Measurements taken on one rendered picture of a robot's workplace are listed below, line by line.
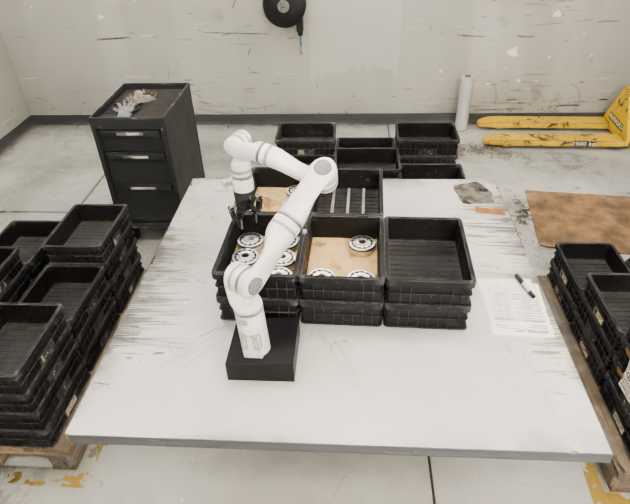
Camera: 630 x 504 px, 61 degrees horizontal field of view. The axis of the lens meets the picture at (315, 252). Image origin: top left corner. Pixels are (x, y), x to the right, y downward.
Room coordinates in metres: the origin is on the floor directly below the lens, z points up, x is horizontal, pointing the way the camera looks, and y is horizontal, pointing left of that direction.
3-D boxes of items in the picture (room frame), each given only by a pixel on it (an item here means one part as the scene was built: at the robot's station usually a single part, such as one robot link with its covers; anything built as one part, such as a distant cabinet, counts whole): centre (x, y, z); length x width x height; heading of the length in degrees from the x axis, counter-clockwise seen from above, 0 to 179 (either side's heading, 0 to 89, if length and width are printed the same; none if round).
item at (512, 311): (1.47, -0.74, 0.70); 0.33 x 0.23 x 0.01; 175
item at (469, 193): (2.31, -0.80, 0.71); 0.22 x 0.19 x 0.01; 175
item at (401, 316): (1.55, -0.40, 0.76); 0.40 x 0.30 x 0.12; 174
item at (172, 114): (3.26, 1.04, 0.45); 0.60 x 0.45 x 0.90; 175
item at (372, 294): (1.59, -0.11, 0.87); 0.40 x 0.30 x 0.11; 174
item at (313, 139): (3.38, 0.03, 0.37); 0.40 x 0.30 x 0.45; 85
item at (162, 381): (1.71, -0.09, 0.35); 1.60 x 1.60 x 0.70; 85
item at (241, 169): (1.66, 0.24, 1.27); 0.09 x 0.07 x 0.15; 155
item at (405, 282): (1.55, -0.40, 0.92); 0.40 x 0.30 x 0.02; 174
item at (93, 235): (2.31, 1.17, 0.37); 0.40 x 0.30 x 0.45; 175
